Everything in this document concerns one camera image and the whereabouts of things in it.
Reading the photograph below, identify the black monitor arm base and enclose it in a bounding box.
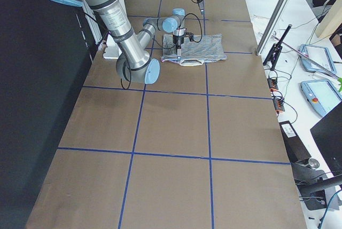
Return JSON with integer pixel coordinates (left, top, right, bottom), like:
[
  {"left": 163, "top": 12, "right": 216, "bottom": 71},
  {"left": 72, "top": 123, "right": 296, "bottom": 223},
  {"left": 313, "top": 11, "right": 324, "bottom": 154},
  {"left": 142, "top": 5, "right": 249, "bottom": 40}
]
[{"left": 291, "top": 163, "right": 341, "bottom": 211}]

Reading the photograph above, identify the black monitor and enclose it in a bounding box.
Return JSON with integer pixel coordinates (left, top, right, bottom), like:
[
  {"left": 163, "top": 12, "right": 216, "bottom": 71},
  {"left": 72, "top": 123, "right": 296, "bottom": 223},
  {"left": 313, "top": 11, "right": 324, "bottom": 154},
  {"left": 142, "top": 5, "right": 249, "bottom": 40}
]
[{"left": 310, "top": 103, "right": 342, "bottom": 170}]

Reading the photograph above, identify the orange black USB hub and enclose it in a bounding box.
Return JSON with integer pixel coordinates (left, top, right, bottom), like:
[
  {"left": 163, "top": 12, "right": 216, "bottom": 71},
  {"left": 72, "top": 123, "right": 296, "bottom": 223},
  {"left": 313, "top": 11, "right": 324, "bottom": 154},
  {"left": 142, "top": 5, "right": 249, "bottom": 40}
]
[{"left": 267, "top": 77, "right": 278, "bottom": 92}]

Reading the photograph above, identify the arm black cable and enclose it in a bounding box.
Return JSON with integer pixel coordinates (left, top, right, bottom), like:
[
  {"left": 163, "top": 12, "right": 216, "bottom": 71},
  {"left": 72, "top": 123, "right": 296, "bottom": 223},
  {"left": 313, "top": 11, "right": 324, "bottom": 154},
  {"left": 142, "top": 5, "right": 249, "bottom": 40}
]
[{"left": 119, "top": 12, "right": 203, "bottom": 90}]

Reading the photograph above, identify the black box with label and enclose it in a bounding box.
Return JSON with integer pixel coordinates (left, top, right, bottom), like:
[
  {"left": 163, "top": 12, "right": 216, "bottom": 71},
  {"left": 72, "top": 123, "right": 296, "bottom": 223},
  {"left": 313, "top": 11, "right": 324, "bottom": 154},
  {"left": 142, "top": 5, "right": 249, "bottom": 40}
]
[{"left": 279, "top": 121, "right": 311, "bottom": 163}]

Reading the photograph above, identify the teach pendant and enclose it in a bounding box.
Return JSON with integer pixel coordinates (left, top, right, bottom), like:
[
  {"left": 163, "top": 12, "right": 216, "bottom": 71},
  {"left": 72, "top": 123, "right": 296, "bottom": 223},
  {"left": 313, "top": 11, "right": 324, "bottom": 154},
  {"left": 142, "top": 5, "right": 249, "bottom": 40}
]
[
  {"left": 300, "top": 80, "right": 341, "bottom": 117},
  {"left": 299, "top": 44, "right": 337, "bottom": 74}
]

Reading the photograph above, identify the striped polo shirt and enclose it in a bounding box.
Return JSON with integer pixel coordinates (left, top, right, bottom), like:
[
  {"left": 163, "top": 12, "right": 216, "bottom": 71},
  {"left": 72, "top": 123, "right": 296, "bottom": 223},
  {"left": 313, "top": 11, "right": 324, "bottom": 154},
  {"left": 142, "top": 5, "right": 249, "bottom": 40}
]
[{"left": 161, "top": 34, "right": 227, "bottom": 66}]

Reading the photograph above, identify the lower teach pendant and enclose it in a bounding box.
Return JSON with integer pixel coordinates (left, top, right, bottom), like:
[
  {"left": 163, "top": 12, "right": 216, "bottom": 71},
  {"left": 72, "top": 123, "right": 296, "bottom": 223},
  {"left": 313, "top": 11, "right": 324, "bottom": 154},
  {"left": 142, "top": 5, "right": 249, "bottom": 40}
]
[{"left": 300, "top": 80, "right": 341, "bottom": 117}]

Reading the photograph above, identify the beige wooden board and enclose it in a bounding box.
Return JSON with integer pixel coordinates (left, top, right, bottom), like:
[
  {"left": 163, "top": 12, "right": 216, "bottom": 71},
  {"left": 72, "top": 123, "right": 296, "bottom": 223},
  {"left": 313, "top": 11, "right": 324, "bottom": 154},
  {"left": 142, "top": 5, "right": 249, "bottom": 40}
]
[{"left": 316, "top": 0, "right": 341, "bottom": 38}]

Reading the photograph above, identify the upper teach pendant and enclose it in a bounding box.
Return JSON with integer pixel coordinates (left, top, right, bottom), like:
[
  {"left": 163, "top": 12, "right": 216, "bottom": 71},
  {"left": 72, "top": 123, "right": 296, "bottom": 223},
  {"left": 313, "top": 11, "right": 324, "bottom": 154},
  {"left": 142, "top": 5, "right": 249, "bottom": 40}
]
[{"left": 299, "top": 44, "right": 337, "bottom": 74}]

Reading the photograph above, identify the silver metal rod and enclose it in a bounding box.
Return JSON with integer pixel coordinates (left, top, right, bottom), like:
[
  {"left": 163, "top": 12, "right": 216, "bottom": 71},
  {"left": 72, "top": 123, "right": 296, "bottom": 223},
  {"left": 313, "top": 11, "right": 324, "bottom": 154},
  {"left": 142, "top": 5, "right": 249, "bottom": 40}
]
[{"left": 282, "top": 41, "right": 341, "bottom": 82}]

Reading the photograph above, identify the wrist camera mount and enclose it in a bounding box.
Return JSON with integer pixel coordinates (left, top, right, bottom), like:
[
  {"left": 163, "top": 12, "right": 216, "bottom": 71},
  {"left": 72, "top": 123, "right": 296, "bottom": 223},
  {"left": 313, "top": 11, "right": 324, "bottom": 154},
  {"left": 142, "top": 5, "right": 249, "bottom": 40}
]
[{"left": 185, "top": 32, "right": 194, "bottom": 42}]

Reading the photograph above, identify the aluminium frame post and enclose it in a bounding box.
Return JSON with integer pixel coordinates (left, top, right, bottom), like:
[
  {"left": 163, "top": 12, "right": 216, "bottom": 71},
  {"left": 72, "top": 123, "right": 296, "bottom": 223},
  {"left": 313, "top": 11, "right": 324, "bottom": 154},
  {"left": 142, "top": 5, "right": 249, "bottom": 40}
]
[{"left": 255, "top": 0, "right": 289, "bottom": 55}]

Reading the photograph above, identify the black camera stand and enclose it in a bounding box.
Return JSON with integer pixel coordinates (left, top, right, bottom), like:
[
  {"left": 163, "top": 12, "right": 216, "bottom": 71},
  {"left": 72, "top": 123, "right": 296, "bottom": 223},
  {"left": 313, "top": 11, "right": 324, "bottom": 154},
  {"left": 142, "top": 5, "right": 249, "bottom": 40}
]
[{"left": 263, "top": 24, "right": 292, "bottom": 71}]

